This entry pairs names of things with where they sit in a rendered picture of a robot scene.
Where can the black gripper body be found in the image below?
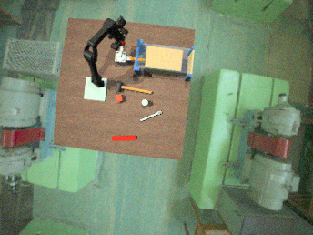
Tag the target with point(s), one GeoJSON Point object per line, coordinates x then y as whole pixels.
{"type": "Point", "coordinates": [119, 38]}

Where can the grey cylinder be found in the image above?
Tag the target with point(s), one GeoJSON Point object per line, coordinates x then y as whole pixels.
{"type": "Point", "coordinates": [144, 102]}

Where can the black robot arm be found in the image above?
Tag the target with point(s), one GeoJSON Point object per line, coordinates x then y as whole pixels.
{"type": "Point", "coordinates": [110, 27]}

